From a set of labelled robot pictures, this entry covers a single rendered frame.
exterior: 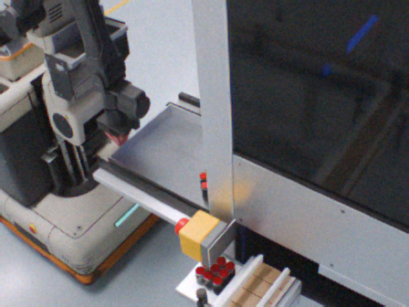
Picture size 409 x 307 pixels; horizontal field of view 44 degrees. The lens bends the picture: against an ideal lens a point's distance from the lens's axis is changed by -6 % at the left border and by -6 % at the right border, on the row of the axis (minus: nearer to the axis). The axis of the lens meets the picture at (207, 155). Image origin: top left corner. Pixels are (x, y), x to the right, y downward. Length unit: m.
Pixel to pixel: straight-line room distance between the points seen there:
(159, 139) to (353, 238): 0.73
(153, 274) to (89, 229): 0.36
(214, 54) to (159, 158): 0.63
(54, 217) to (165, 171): 0.89
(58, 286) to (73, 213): 0.35
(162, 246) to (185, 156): 0.98
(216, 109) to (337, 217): 0.27
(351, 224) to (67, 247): 1.38
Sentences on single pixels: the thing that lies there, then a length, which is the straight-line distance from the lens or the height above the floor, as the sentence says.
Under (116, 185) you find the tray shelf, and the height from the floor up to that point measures 0.88.
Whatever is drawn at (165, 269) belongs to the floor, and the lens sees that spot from 2.27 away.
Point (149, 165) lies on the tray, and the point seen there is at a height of 0.88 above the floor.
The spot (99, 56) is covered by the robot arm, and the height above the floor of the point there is 1.22.
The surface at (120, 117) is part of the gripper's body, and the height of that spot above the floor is 1.02.
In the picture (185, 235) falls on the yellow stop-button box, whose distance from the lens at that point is 1.06.
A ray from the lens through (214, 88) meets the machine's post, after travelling 0.88.
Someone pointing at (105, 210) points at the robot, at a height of 0.28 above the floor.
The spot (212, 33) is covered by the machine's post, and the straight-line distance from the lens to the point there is 0.82.
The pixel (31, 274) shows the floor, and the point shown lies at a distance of 2.40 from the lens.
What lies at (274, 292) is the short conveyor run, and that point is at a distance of 1.06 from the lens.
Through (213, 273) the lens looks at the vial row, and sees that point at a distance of 1.14.
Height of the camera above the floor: 1.86
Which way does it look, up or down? 44 degrees down
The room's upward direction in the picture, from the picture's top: 5 degrees counter-clockwise
